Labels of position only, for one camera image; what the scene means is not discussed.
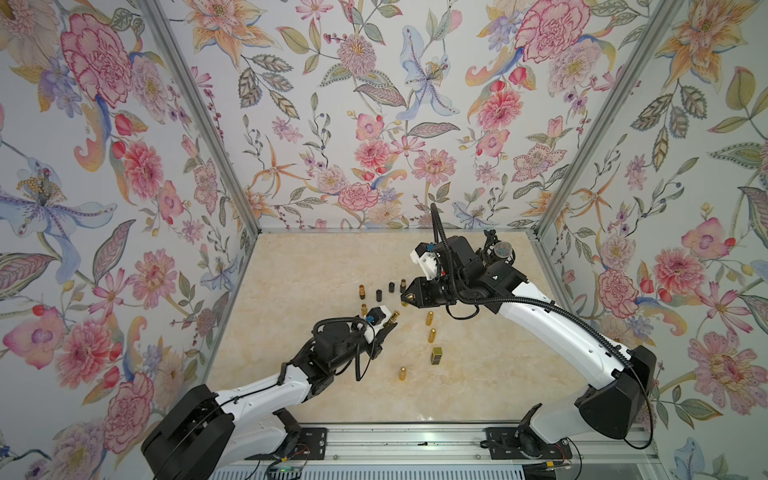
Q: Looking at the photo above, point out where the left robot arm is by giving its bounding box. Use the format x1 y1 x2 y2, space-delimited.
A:
141 306 398 479

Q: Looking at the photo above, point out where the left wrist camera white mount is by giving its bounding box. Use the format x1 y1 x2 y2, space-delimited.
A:
363 305 392 344

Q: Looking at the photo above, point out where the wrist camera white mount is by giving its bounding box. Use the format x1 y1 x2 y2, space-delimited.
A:
410 242 443 280
363 305 392 344

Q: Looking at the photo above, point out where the aluminium front rail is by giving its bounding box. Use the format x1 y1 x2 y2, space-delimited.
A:
146 422 661 466

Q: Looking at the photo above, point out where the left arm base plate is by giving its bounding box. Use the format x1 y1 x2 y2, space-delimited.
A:
246 427 328 461

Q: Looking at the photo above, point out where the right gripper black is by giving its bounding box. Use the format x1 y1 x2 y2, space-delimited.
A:
399 279 468 311

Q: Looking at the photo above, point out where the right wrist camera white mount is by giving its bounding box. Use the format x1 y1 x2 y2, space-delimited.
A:
410 242 443 280

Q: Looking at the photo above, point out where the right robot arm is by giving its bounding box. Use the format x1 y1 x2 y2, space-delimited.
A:
401 204 656 459

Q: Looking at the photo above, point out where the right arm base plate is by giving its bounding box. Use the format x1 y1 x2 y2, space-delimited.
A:
480 427 573 461

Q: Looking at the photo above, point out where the square gold black lipstick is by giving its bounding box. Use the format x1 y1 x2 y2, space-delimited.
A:
430 347 443 366

